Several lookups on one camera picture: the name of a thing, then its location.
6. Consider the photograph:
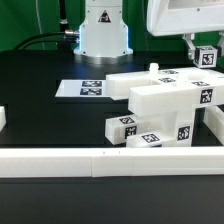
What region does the white side block left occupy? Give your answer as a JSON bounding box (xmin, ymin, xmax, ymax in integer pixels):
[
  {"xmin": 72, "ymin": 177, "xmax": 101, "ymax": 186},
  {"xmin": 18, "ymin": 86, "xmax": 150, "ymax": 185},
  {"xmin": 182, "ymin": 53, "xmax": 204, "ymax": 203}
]
[{"xmin": 0, "ymin": 106, "xmax": 6, "ymax": 132}]

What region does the black cable with connector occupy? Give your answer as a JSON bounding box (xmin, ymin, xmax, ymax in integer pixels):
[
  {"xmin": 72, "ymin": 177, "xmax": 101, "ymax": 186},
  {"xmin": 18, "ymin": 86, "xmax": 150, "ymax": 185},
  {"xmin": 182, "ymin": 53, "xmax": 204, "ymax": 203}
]
[{"xmin": 13, "ymin": 29, "xmax": 81, "ymax": 51}]

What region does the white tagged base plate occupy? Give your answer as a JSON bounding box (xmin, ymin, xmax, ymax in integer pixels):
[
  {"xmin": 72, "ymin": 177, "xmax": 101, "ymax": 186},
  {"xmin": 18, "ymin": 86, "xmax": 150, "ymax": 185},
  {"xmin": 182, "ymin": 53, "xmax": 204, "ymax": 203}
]
[{"xmin": 55, "ymin": 79, "xmax": 106, "ymax": 98}]

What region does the white front fence bar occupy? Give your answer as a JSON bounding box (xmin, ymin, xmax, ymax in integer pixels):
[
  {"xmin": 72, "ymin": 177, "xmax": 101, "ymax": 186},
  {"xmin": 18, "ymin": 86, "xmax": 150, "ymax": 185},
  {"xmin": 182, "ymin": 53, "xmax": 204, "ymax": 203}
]
[{"xmin": 0, "ymin": 147, "xmax": 224, "ymax": 178}]

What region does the white chair back frame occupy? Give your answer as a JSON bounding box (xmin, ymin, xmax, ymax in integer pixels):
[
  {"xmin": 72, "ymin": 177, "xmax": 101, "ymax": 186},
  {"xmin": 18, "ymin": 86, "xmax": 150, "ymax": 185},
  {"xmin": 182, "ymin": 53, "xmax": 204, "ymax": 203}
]
[{"xmin": 106, "ymin": 67, "xmax": 224, "ymax": 117}]

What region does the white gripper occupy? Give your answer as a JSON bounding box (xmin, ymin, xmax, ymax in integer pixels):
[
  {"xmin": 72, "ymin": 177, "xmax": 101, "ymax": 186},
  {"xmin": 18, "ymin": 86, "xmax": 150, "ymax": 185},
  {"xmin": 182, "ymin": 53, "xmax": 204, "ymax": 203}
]
[{"xmin": 147, "ymin": 0, "xmax": 224, "ymax": 60}]

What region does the white chair seat part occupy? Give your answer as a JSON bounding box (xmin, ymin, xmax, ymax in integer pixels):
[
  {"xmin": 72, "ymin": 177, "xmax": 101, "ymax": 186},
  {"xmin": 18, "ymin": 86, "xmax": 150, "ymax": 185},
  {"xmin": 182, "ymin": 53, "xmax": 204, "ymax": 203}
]
[{"xmin": 146, "ymin": 62, "xmax": 196, "ymax": 148}]

